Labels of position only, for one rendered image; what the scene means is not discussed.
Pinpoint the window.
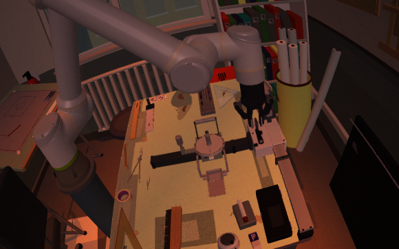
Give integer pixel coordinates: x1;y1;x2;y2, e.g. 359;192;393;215
74;0;219;65

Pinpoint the grey protractor head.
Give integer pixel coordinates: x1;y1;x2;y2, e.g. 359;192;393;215
194;131;226;163

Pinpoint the grey round brake knob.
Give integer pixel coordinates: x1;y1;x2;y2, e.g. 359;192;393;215
174;134;186;155

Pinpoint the wooden triangle set square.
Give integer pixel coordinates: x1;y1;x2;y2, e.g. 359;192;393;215
114;206;140;249

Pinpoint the pink and black scale ruler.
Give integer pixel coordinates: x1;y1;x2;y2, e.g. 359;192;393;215
144;104;156;133

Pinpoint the yellow cylindrical bin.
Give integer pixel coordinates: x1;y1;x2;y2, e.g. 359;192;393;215
275;69;313;149

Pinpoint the tan french curve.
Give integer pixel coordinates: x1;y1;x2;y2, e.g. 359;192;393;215
170;90;193;121

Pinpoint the side drawing board with plan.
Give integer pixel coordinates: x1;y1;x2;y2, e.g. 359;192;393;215
0;83;59;173

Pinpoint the white ribbed radiator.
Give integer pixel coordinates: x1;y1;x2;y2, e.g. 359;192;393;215
80;60;176;132

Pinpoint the brown instrument case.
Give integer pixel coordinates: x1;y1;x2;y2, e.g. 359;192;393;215
197;85;217;116

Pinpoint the red box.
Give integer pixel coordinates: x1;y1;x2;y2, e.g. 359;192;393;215
208;65;237;84

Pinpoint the grey drafting machine track rail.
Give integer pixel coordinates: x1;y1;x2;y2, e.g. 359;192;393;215
273;144;314;241

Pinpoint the red fire extinguisher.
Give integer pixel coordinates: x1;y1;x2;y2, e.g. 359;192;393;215
21;70;41;85

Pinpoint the pink scale blade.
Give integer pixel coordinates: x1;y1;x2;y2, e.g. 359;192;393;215
206;169;227;197

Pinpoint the black cabinet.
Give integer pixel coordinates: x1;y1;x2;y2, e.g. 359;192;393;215
329;114;399;249

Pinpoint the blue and white card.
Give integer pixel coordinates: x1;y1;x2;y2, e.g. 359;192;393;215
248;231;263;249

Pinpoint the grey blade chuck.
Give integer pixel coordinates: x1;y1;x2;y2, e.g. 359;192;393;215
195;155;230;182

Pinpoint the wooden easel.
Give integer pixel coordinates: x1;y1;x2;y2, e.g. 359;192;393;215
378;2;399;61

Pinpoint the purple tape roll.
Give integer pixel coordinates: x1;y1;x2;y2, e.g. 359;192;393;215
115;188;132;203

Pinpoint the black flat case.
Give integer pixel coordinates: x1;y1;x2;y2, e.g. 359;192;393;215
255;184;294;244

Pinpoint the wooden drafting brush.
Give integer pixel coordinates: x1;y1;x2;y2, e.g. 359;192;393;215
164;206;183;249

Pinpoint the white printed paper slip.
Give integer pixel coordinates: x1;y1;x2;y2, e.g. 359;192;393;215
148;94;168;105

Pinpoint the long white paper roll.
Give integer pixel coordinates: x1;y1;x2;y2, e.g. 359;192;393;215
295;47;343;153

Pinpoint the metal drawing compass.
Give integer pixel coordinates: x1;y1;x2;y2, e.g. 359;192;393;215
126;147;144;184

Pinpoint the white bookshelf with binders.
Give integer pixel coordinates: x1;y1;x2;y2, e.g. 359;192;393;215
211;0;312;83

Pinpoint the clear set square triangle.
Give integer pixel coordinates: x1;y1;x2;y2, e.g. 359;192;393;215
213;83;239;109

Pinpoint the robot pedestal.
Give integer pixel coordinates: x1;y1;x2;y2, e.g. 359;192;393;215
54;151;116;239

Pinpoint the black trolley brake lever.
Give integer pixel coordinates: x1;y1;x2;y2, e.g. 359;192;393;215
252;118;266;146

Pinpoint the white track trolley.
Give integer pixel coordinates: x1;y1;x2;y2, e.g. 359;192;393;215
248;119;288;159

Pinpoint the olive cutting mat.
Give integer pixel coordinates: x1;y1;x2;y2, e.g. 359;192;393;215
154;209;218;248

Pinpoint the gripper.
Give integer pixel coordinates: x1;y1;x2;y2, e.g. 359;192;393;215
233;82;275;123

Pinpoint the grey round bowl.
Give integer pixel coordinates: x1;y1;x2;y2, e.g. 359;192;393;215
217;232;241;249

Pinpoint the orange ruler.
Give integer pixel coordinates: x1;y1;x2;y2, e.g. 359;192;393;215
129;99;142;140

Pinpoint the brown round stool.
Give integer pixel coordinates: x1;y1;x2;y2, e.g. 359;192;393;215
108;105;134;140

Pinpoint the grey wire head handle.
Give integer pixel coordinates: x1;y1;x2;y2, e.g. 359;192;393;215
193;116;218;138

